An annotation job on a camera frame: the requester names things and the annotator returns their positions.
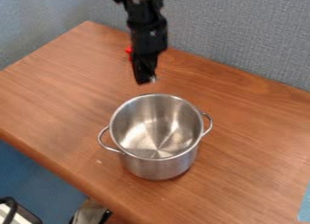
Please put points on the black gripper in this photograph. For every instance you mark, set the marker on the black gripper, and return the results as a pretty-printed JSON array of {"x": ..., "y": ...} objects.
[{"x": 149, "y": 42}]

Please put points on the red plastic block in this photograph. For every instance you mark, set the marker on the red plastic block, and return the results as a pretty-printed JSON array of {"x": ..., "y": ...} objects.
[{"x": 129, "y": 51}]

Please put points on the stainless steel pot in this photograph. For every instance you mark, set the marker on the stainless steel pot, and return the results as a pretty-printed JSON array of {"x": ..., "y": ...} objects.
[{"x": 157, "y": 129}]

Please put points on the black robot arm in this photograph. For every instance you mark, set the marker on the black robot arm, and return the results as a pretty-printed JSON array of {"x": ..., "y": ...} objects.
[{"x": 145, "y": 10}]

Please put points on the grey black object under table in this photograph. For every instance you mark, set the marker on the grey black object under table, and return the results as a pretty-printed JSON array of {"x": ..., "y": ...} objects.
[{"x": 92, "y": 213}]

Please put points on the white black device corner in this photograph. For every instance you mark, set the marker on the white black device corner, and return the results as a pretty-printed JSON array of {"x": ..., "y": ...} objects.
[{"x": 15, "y": 214}]

